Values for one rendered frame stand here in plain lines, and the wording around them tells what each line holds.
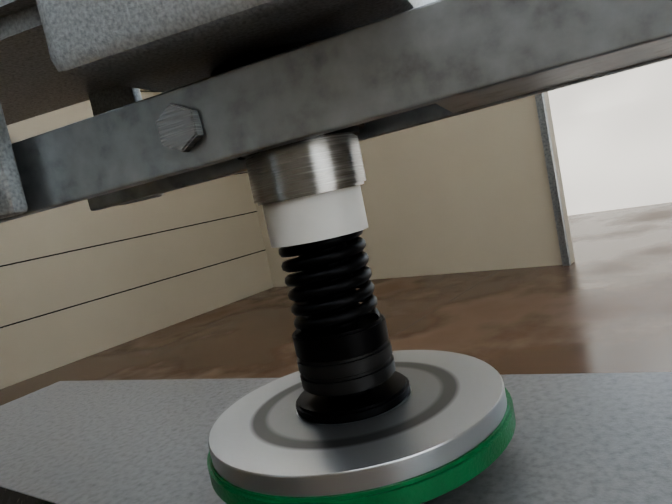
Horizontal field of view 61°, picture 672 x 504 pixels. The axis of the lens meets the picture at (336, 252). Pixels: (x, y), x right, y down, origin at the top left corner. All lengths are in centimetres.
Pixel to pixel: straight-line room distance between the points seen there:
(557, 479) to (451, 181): 537
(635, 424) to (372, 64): 32
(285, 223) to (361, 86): 10
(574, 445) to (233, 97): 33
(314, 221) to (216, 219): 652
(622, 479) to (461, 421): 11
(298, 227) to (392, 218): 574
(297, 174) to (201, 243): 634
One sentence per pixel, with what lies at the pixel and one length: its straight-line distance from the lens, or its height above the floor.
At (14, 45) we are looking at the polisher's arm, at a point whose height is 118.
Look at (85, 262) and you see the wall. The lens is 593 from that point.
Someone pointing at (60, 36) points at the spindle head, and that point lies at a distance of 37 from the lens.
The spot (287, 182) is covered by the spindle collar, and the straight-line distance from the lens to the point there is 37.
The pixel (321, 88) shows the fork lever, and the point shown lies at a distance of 34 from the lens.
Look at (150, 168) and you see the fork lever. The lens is 39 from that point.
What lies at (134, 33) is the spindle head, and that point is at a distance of 34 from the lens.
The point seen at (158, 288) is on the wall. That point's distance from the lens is 632.
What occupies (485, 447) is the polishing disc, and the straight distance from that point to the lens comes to 37.
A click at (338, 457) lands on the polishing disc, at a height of 90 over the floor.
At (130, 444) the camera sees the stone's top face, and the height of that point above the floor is 84.
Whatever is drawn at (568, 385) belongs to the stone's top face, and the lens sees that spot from 56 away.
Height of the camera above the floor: 105
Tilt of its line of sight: 6 degrees down
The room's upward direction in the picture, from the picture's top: 12 degrees counter-clockwise
